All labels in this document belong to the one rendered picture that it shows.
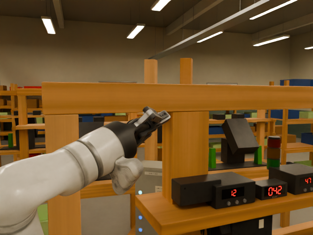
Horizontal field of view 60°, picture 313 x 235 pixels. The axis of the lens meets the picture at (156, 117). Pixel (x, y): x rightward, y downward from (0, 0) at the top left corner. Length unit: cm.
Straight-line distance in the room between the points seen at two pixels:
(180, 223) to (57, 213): 35
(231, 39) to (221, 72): 151
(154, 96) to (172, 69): 1037
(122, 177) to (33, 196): 14
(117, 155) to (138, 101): 42
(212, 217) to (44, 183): 61
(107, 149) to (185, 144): 52
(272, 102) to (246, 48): 1181
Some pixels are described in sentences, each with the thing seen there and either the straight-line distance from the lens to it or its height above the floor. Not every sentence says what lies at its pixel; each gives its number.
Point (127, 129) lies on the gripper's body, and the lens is 46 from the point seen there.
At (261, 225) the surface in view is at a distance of 105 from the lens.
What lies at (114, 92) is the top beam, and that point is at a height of 191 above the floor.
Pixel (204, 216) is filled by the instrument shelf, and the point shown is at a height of 154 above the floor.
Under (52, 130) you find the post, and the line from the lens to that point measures 80.
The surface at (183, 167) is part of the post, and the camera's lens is 93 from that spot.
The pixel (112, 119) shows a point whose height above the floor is 125.
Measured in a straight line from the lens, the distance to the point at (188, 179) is 92.
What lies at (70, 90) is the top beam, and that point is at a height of 192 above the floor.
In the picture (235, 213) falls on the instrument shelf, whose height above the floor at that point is 153.
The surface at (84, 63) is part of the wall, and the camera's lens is 1058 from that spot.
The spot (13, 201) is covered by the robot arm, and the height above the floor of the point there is 178.
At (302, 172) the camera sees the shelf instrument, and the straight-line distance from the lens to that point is 118.
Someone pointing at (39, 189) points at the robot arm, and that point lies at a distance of 37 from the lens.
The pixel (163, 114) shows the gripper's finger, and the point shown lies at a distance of 55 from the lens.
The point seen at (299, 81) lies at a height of 219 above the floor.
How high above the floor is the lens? 190
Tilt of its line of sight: 5 degrees down
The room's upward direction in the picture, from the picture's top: straight up
